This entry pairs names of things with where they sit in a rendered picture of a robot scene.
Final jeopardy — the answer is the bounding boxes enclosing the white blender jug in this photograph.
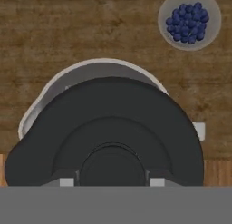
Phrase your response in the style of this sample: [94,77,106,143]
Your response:
[17,57,207,142]

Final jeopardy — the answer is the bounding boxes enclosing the grey glass bowl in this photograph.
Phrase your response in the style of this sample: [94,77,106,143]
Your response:
[157,0,222,52]

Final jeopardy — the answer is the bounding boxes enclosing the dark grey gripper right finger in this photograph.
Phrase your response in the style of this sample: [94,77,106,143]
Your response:
[144,169,185,188]

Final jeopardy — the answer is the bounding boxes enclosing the heap of blueberries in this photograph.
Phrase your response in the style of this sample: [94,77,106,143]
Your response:
[165,1,210,45]

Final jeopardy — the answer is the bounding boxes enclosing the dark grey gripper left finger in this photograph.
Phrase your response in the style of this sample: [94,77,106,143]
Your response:
[41,169,81,188]

